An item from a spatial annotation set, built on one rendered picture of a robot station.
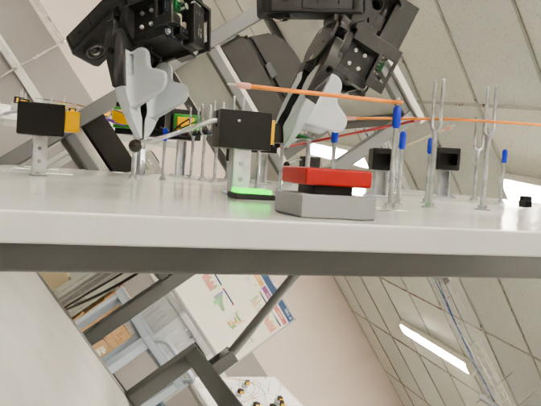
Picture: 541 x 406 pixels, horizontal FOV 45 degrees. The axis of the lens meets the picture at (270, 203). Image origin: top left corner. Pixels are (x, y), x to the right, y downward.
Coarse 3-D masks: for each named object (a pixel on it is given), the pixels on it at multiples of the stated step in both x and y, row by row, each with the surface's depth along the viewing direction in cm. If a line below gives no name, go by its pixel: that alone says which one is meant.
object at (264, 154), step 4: (272, 148) 123; (276, 148) 124; (256, 152) 129; (264, 152) 124; (268, 152) 124; (272, 152) 124; (276, 152) 124; (264, 156) 127; (256, 160) 127; (260, 160) 127; (264, 160) 128; (256, 164) 126; (260, 164) 128; (264, 164) 128; (260, 168) 128; (264, 168) 128; (260, 172) 128; (264, 172) 128; (260, 176) 128; (264, 176) 127; (260, 180) 128; (264, 180) 127; (272, 184) 126
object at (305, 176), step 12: (288, 168) 48; (300, 168) 46; (312, 168) 45; (324, 168) 45; (288, 180) 48; (300, 180) 45; (312, 180) 45; (324, 180) 45; (336, 180) 45; (348, 180) 45; (360, 180) 46; (312, 192) 46; (324, 192) 46; (336, 192) 46; (348, 192) 47
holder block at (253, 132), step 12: (228, 120) 69; (252, 120) 69; (264, 120) 70; (216, 132) 70; (228, 132) 69; (240, 132) 69; (252, 132) 70; (264, 132) 70; (216, 144) 70; (228, 144) 69; (240, 144) 69; (252, 144) 70; (264, 144) 70
